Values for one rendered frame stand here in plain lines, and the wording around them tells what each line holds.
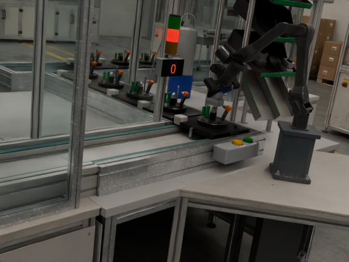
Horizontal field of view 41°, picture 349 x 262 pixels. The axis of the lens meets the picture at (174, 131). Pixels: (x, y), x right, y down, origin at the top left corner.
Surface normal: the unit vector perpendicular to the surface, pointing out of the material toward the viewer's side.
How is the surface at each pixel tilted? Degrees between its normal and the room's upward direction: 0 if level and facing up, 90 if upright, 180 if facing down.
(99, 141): 90
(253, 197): 0
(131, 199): 0
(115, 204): 0
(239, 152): 90
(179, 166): 90
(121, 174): 90
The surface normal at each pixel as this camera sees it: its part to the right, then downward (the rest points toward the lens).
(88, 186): 0.69, 0.29
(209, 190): 0.12, -0.95
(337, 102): -0.76, 0.09
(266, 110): 0.48, -0.46
